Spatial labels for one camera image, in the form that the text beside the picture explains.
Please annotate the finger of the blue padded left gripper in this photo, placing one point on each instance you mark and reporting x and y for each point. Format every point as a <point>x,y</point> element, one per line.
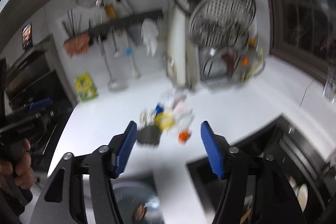
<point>35,106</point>

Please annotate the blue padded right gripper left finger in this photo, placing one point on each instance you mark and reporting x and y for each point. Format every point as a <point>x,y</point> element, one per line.
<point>62,198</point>

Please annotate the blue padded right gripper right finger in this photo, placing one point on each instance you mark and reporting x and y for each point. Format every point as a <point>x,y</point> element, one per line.
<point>274,200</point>

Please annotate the orange peel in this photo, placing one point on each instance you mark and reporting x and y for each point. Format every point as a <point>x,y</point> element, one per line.
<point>184,136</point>

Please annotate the clear plastic cup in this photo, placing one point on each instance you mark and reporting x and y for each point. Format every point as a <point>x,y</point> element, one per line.
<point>183,117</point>

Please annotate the dark grey cloth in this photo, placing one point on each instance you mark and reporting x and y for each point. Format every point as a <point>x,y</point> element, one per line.
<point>149,135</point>

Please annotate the blue plastic ribbon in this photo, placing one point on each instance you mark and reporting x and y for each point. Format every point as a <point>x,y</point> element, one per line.
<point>159,109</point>

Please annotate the clear plastic bag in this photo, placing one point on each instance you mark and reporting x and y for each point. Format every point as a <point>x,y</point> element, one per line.
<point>170,98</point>

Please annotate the black kitchen sink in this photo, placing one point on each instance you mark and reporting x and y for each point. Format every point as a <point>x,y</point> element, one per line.
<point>296,156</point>

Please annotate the grey perforated trash bin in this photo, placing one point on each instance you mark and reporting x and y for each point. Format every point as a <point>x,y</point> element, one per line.
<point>131,193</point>

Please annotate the person's left hand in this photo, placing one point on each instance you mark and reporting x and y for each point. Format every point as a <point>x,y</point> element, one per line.
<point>25,175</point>

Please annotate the black stove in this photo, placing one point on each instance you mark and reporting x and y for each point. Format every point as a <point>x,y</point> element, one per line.
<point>38,74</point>

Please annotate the yellow green seasoning pouch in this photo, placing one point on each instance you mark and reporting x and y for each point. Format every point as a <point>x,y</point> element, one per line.
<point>85,87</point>

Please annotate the dirty dishes in sink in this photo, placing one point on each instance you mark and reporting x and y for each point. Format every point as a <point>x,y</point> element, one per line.
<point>301,192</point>

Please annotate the orange patterned dish cloth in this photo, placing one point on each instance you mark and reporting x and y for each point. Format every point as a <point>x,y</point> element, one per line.
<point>77,45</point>

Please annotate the small steel spoon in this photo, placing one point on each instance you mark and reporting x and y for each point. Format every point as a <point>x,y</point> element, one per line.
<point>116,48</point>

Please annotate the blue white bottle brush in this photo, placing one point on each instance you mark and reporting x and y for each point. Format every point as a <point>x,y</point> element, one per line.
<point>134,69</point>

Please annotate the hanging white paper towel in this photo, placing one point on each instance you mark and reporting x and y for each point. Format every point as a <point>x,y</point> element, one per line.
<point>149,35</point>

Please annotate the glass pot lid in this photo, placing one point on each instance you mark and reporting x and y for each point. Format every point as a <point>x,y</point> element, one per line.
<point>213,67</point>

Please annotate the steel dish rack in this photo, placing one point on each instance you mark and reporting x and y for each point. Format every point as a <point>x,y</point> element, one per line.
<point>237,73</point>

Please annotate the gas valve with orange knob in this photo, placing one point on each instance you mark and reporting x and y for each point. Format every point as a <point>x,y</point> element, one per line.
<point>244,67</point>

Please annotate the dark red pot holder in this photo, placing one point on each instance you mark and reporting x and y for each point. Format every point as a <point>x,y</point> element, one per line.
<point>231,60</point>

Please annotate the white cutting board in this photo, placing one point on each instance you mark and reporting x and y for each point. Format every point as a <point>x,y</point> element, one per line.
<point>176,48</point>

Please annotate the black wall utensil rail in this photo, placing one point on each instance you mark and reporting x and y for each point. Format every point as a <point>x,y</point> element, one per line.
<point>125,22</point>

